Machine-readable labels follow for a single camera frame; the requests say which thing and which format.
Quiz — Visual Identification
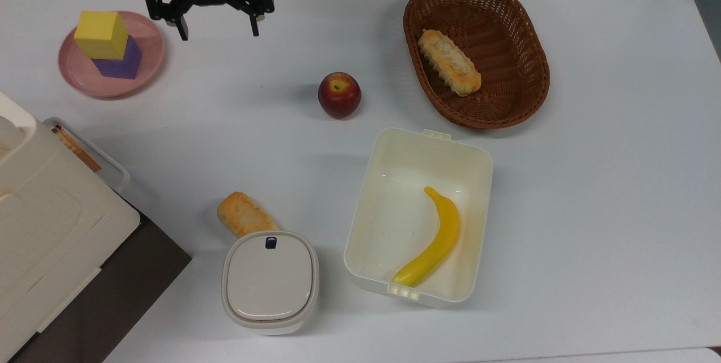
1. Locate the yellow foam cube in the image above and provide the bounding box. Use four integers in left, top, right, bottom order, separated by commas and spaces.
74, 11, 130, 61

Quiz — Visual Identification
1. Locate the purple foam cube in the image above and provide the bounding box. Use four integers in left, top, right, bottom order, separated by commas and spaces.
92, 35, 143, 81

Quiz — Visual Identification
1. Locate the pink round plate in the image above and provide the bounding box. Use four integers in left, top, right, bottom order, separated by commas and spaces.
57, 11, 166, 99

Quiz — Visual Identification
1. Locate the red apple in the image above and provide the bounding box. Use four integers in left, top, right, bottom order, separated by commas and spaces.
317, 72, 362, 120

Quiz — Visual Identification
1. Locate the clear tray with brown sticks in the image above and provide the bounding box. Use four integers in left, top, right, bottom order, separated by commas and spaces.
42, 117, 131, 193

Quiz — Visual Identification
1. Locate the short toasted bread roll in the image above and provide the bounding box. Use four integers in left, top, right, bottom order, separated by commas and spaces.
217, 191, 280, 238

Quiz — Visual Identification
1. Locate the long toasted bread roll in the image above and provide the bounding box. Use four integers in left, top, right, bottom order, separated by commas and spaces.
417, 29, 483, 98

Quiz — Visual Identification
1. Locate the white plastic appliance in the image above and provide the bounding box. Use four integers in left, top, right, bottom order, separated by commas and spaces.
0, 90, 141, 361

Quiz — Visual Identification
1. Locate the cream open plastic box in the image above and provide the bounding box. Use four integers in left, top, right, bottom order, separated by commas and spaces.
343, 127, 495, 309

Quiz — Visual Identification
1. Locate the white lidded square container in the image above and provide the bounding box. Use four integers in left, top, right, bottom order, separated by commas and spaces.
221, 231, 320, 336

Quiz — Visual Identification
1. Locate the brown wicker basket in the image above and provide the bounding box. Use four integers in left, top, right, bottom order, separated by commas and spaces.
403, 0, 551, 130

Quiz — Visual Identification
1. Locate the dark brown mat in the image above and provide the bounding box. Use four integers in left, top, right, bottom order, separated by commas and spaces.
10, 200, 193, 363

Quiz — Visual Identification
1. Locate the yellow banana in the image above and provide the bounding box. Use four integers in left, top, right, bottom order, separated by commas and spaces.
391, 186, 461, 288

